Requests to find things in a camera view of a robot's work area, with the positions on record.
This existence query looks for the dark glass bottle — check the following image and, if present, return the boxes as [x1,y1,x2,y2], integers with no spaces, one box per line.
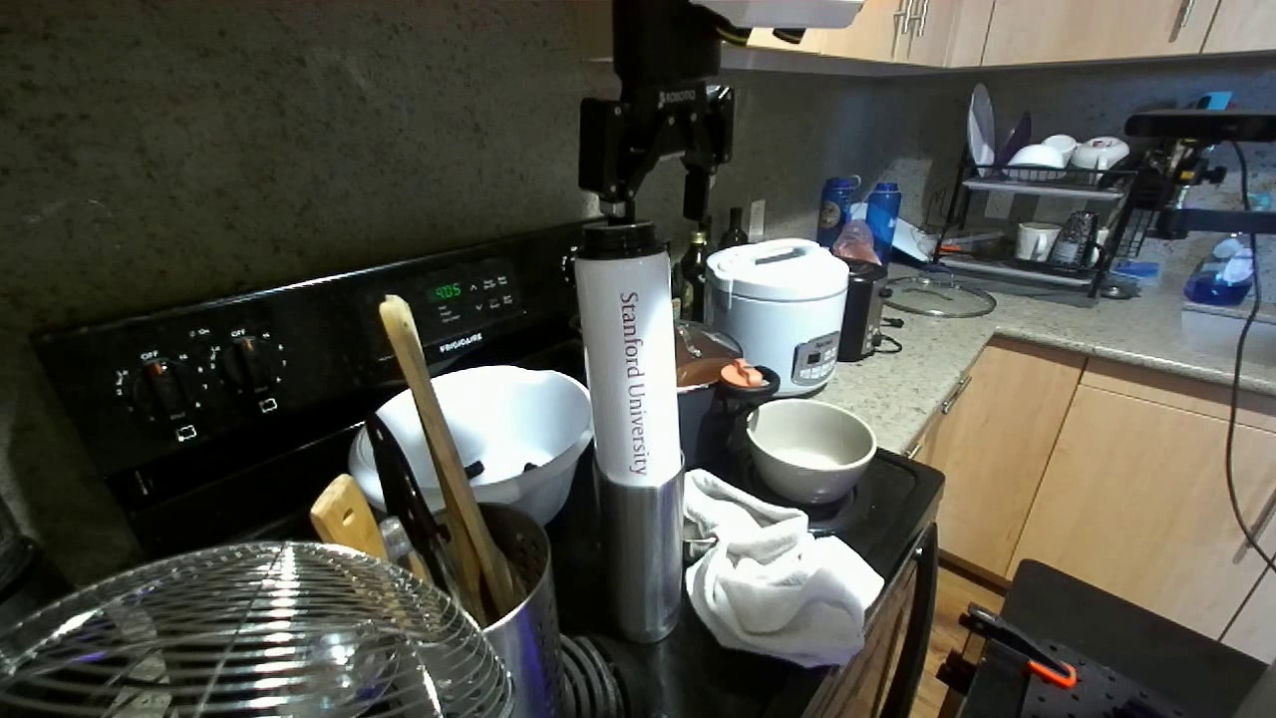
[717,205,753,257]
[674,222,717,327]

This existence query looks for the large white mixing bowl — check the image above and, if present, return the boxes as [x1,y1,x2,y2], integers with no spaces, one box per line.
[346,364,597,532]

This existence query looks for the white dish in rack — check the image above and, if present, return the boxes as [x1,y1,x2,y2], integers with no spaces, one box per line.
[1068,132,1133,174]
[1010,132,1082,174]

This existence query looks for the blue container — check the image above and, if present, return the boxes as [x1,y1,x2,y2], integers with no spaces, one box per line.
[1179,232,1260,313]

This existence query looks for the long wooden spatula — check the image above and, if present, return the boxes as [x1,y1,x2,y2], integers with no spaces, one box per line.
[376,291,524,621]

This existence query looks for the orange and black clamp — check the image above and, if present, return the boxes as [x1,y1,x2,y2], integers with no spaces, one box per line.
[952,604,1084,698]

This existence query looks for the blue bottle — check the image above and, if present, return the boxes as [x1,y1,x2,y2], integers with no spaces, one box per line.
[860,174,908,257]
[814,172,860,250]

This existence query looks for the white rice cooker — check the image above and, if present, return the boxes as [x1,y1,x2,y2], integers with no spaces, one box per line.
[703,237,855,400]

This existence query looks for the white mug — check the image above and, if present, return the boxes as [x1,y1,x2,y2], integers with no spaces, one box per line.
[1013,217,1062,266]

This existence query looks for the black dish rack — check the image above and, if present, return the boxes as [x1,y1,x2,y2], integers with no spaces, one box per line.
[935,125,1166,302]

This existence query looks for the steel wire basket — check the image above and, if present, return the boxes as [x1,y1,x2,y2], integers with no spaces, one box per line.
[0,533,516,718]

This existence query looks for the white flask with black rim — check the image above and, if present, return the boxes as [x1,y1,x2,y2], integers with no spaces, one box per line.
[569,217,689,493]

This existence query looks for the steel kettle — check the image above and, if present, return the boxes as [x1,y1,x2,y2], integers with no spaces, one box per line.
[1058,206,1108,277]

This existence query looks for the perforated steel utensil holder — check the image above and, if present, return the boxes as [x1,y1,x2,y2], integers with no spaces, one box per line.
[396,497,569,718]

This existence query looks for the small white ceramic bowl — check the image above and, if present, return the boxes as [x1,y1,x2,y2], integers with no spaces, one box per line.
[741,395,882,509]

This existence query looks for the white plate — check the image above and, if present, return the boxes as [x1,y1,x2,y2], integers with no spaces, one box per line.
[965,79,1001,172]

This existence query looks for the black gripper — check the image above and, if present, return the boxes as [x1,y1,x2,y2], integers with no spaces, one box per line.
[577,0,737,232]

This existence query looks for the black work table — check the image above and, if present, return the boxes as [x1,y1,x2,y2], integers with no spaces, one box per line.
[952,553,1276,718]

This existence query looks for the round glass lid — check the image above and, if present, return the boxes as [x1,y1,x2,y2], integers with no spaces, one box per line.
[882,270,1001,325]

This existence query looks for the black camera on stand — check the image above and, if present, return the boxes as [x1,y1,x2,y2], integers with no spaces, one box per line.
[1121,108,1276,247]

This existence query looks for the white cloth towel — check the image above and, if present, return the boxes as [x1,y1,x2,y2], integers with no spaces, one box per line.
[678,468,888,669]

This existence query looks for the stainless steel tumbler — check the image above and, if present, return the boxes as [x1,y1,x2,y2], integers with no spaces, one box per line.
[589,462,689,645]

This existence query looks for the black kitchen utensil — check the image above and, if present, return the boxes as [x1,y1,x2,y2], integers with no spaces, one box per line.
[363,415,462,589]

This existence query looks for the wooden base cabinets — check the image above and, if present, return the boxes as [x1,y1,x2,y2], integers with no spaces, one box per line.
[908,330,1276,666]

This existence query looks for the black electric stove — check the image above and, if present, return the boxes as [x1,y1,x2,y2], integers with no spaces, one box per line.
[31,217,949,718]

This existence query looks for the black pot with orange handles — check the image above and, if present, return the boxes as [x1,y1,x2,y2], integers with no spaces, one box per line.
[674,325,779,468]

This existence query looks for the black cable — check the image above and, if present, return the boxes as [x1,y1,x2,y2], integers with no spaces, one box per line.
[1217,136,1276,540]

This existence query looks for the short wooden spatula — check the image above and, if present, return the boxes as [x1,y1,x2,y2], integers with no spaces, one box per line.
[306,472,392,561]

